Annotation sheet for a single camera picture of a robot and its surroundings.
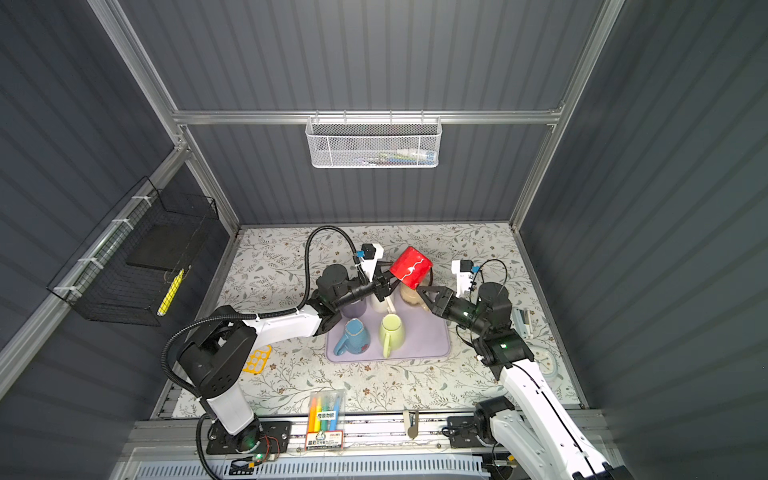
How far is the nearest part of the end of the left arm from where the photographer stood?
2.18 feet

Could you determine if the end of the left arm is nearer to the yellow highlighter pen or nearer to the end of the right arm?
the end of the right arm

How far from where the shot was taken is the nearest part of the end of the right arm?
1.84 ft

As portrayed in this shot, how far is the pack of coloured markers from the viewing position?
2.41 feet
